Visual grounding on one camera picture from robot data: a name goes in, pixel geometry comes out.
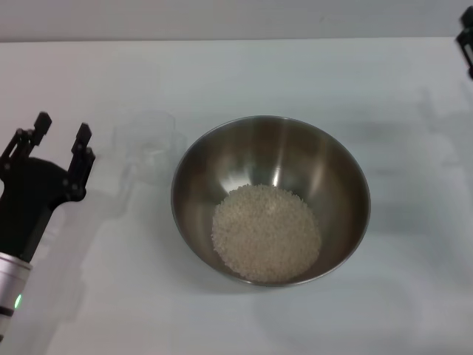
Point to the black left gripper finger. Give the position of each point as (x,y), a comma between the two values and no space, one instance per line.
(80,162)
(26,138)

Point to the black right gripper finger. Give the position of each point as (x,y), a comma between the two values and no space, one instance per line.
(468,44)

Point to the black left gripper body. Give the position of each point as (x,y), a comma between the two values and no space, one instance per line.
(26,199)

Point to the clear plastic measuring cup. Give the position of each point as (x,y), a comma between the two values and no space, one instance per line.
(151,148)

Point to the stainless steel mixing bowl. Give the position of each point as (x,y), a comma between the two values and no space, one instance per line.
(273,155)

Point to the white rice grains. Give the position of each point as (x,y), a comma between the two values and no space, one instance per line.
(266,233)

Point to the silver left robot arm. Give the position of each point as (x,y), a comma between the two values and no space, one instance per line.
(11,292)

